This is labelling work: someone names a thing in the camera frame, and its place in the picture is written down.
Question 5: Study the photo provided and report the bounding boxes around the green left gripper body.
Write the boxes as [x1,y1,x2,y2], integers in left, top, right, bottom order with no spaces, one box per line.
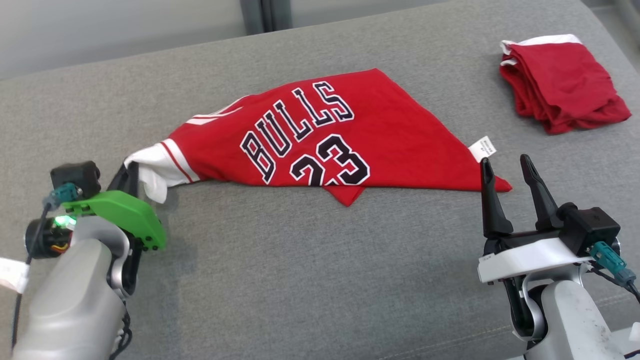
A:
[62,190,167,252]

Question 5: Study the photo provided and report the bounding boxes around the red Bulls jersey white sleeves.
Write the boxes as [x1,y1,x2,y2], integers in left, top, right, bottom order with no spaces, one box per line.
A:
[124,68,513,207]

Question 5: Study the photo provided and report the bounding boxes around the grey partition post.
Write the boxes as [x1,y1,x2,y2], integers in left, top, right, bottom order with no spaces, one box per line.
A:
[240,0,294,35]

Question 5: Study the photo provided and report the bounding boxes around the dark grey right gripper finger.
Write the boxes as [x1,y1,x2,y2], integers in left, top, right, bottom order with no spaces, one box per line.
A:
[520,154,565,231]
[480,157,515,239]

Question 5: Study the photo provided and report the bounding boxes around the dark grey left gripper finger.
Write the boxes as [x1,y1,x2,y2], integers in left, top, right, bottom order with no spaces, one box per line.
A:
[128,161,141,199]
[106,165,130,194]

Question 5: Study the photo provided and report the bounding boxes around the black cable teal plug right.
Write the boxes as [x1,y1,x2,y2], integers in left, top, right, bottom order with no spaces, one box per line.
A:
[589,241,640,303]

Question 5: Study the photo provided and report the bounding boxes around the red shorts white hem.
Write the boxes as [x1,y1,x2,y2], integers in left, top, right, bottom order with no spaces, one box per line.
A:
[499,34,633,135]

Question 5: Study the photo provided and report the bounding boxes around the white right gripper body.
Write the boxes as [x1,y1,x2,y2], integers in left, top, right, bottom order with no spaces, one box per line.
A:
[477,228,594,285]

